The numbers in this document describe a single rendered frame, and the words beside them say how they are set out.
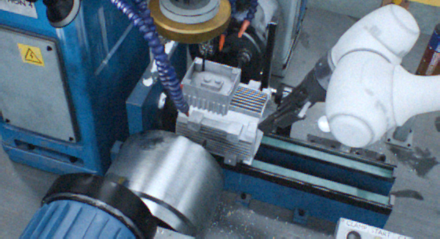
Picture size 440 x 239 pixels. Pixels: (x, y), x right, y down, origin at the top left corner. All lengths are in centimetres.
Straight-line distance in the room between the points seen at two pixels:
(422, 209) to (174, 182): 78
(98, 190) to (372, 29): 55
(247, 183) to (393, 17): 65
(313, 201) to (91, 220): 77
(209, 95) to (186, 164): 23
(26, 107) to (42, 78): 14
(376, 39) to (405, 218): 69
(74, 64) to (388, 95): 65
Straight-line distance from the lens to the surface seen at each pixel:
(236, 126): 128
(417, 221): 157
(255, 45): 147
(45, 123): 139
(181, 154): 111
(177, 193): 107
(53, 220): 82
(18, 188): 157
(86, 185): 82
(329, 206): 143
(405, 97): 90
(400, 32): 99
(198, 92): 127
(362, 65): 93
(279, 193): 144
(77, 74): 120
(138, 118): 126
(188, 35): 112
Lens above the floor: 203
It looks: 47 degrees down
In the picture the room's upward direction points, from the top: 5 degrees clockwise
